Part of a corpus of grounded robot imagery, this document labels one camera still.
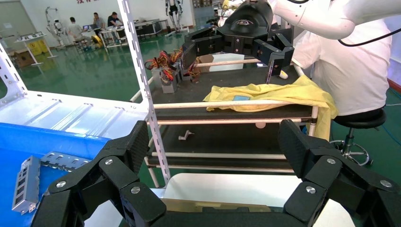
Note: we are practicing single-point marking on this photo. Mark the person in white shirt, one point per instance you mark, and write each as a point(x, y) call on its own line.
point(351, 72)

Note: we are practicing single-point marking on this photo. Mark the black round stool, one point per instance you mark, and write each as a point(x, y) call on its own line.
point(360, 122)

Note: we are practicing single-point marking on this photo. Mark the seated person in grey shirt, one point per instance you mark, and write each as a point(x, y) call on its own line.
point(75, 29)

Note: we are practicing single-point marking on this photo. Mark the seated person in striped shirt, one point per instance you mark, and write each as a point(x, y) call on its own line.
point(98, 22)

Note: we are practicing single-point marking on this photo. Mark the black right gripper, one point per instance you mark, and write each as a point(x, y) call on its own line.
point(244, 25)

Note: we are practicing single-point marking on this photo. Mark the white stand table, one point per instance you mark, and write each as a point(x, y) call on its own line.
point(31, 38)

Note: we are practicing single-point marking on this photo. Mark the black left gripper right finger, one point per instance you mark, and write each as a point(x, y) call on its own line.
point(322, 169)

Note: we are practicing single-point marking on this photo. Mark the grey electronics box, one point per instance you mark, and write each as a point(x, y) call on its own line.
point(169, 85)

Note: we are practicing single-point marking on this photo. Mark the yellow floor sign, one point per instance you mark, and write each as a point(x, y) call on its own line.
point(37, 47)

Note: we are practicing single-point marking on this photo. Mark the brown cardboard box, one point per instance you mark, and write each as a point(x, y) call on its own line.
point(22, 59)

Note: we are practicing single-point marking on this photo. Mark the small white pipe fitting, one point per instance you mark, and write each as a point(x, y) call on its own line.
point(184, 136)

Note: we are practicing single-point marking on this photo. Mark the yellow cloth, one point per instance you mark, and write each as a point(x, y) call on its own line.
point(282, 94)

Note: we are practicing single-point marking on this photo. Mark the grey slotted metal bracket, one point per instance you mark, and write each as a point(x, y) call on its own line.
point(26, 185)
point(62, 160)

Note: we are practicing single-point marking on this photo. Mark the white metal shelf rack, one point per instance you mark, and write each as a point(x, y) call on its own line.
point(62, 112)

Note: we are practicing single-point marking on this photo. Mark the white humanoid robot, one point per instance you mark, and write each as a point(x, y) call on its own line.
point(55, 27)
point(174, 12)

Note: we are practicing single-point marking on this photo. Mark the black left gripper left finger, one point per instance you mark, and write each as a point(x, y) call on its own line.
point(116, 175)

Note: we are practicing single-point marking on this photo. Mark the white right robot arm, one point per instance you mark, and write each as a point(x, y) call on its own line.
point(329, 18)

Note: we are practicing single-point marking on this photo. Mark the seated person in dark shirt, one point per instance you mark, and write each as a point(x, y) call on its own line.
point(113, 20)

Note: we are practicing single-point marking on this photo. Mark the pipe frame cart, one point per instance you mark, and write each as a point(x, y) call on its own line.
point(219, 141)

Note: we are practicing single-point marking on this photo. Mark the blue plastic bin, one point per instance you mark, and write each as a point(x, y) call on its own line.
point(18, 141)

